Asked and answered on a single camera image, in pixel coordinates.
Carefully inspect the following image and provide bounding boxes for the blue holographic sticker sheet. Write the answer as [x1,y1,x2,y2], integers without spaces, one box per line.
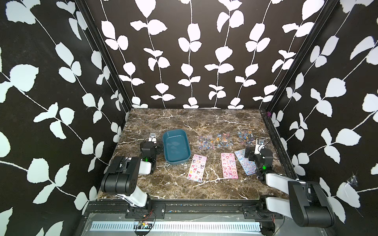
[234,149,256,176]

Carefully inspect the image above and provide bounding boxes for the teal plastic storage box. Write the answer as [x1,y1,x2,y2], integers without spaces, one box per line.
[162,129,191,165]

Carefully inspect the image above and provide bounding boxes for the pink sticker sheet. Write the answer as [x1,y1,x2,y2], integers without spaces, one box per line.
[221,153,238,179]

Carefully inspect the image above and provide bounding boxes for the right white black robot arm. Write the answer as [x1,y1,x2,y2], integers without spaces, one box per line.
[243,147,335,228]

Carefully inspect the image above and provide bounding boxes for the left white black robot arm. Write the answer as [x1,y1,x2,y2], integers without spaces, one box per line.
[100,141,163,210]

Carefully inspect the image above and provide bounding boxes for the small circuit board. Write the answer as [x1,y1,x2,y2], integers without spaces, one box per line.
[135,221,154,231]

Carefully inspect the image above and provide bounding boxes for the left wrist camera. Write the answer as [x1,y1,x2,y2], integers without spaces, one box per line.
[148,133,157,144]

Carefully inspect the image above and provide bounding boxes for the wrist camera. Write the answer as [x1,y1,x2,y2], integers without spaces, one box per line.
[255,138,266,154]
[148,133,157,144]

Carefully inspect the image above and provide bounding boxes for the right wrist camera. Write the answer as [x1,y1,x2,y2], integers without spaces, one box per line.
[255,138,266,154]

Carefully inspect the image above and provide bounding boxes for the white perforated cable duct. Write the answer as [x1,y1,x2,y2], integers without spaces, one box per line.
[90,221,261,234]

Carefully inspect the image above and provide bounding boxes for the black front mounting rail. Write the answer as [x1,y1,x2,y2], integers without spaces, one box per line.
[84,199,284,221]

